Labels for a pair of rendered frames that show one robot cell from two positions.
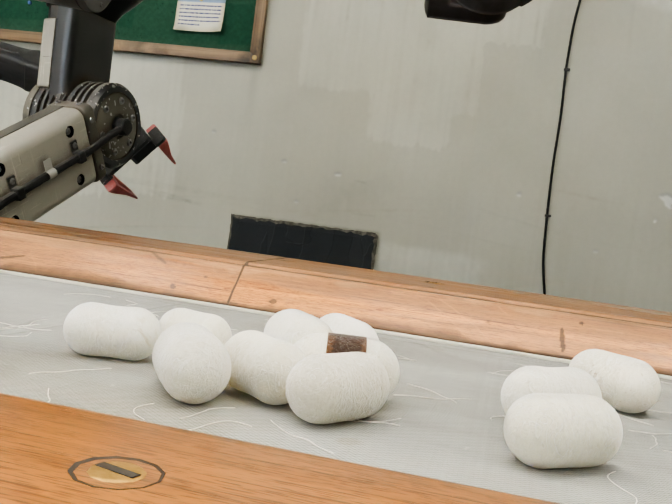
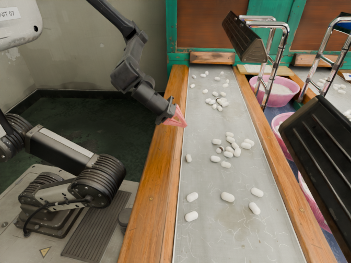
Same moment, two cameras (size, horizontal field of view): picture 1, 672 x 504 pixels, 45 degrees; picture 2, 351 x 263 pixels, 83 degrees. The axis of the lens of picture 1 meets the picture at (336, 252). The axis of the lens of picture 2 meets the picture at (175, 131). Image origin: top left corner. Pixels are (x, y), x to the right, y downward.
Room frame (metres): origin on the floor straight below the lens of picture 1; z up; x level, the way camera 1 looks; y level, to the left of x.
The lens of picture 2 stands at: (0.60, 0.87, 1.25)
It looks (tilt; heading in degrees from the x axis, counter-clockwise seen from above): 37 degrees down; 262
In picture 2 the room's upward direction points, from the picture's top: straight up
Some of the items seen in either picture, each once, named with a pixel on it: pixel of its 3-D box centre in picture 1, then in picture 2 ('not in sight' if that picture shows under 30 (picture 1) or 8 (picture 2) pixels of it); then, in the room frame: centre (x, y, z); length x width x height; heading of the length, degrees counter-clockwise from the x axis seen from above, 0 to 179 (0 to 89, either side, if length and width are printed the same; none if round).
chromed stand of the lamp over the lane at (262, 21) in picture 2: not in sight; (249, 72); (0.14, 0.01, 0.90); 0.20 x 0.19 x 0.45; 77
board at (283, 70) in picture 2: not in sight; (264, 69); (-0.14, -0.33, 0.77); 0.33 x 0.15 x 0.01; 167
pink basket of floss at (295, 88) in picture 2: not in sight; (271, 91); (-0.10, -0.12, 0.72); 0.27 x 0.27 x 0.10
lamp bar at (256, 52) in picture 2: not in sight; (239, 30); (0.21, -0.01, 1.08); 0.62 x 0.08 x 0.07; 77
